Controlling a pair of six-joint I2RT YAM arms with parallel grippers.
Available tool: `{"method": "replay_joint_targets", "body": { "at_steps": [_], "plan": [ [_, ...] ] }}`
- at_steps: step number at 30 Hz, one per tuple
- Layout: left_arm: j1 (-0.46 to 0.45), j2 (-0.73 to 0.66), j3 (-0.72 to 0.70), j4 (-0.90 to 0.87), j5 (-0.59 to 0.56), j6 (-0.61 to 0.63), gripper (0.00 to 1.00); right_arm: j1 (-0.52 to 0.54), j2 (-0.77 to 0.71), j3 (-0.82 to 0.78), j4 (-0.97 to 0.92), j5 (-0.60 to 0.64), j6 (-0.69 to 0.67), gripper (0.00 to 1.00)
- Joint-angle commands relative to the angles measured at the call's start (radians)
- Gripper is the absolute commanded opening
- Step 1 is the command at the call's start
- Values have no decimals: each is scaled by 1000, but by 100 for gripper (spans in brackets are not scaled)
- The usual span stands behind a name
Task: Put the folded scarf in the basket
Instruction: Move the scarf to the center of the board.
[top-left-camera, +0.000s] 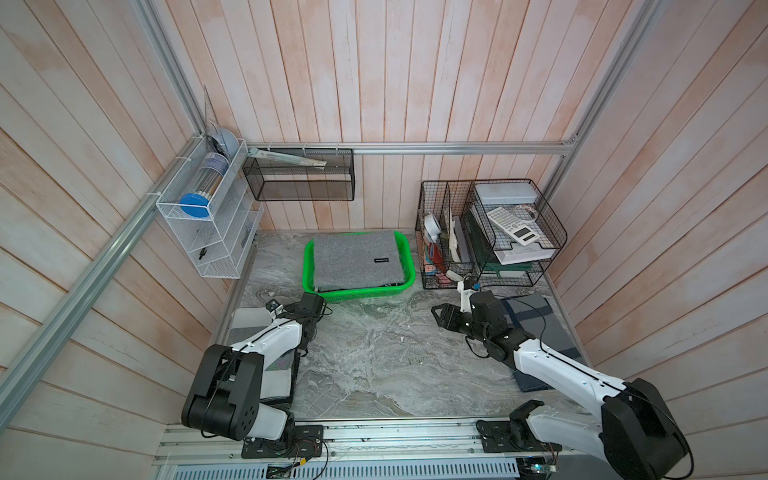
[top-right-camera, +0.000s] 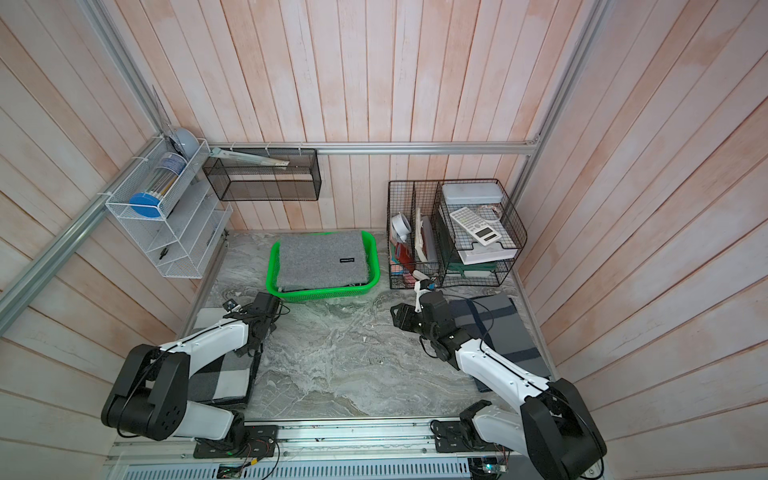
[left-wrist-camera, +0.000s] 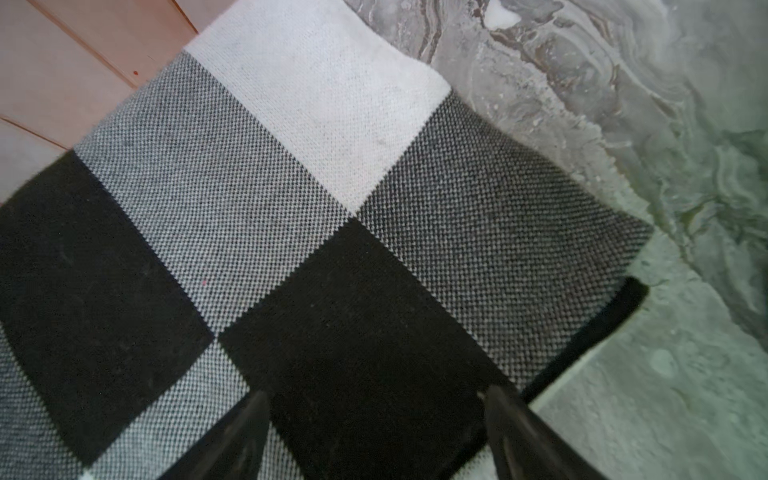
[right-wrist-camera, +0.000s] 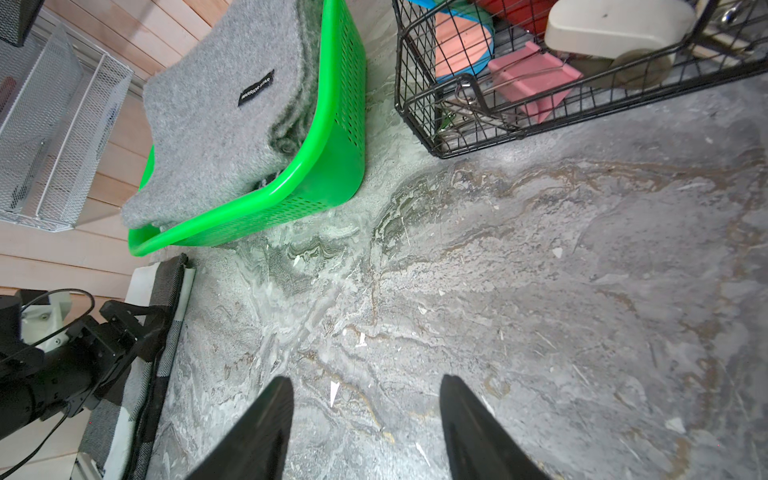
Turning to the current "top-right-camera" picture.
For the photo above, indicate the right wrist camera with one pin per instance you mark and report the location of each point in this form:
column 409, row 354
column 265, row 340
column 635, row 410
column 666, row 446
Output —
column 421, row 288

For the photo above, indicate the white ruler strip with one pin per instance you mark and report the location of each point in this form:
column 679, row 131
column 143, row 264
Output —
column 249, row 159

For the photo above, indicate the navy grey striped scarf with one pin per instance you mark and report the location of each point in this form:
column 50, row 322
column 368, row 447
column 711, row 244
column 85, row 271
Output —
column 497, row 319

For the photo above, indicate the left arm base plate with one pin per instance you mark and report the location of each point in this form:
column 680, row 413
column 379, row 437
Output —
column 243, row 441

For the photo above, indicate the grey round disc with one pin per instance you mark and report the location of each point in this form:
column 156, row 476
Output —
column 184, row 142

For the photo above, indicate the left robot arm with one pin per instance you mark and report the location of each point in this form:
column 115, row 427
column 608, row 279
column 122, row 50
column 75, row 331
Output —
column 150, row 397

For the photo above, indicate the white tape roll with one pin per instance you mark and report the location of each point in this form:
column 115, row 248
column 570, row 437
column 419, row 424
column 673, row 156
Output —
column 400, row 228

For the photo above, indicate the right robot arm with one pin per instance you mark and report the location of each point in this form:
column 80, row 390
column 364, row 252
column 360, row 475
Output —
column 545, row 420

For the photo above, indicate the green plastic basket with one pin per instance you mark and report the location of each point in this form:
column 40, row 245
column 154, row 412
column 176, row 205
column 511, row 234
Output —
column 307, row 295

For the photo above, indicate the white wire wall shelf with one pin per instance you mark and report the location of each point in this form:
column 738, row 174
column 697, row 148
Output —
column 181, row 242

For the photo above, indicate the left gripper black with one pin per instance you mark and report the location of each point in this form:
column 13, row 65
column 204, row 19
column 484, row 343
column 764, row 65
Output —
column 273, row 326

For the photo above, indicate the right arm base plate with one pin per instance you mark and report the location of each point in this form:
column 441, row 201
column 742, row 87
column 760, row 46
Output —
column 457, row 437

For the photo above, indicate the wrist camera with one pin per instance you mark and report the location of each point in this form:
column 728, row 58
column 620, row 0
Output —
column 231, row 305
column 421, row 288

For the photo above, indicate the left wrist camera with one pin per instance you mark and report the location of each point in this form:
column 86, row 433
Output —
column 231, row 305

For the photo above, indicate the blue capped clear tube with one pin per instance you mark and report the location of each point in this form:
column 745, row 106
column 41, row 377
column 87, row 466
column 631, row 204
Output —
column 146, row 202

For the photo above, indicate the white box in organizer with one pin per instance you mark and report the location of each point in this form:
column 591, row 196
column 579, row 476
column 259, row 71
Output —
column 477, row 193

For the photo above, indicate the white calculator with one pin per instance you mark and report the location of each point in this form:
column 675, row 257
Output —
column 476, row 226

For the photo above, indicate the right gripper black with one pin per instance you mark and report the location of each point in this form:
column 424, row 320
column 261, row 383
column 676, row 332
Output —
column 407, row 314

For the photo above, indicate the black wire desk organizer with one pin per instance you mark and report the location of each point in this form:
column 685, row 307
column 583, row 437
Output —
column 439, row 249

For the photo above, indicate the black mesh wall basket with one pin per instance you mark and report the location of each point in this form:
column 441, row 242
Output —
column 234, row 181

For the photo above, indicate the aluminium front rail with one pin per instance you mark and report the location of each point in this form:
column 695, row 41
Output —
column 378, row 448

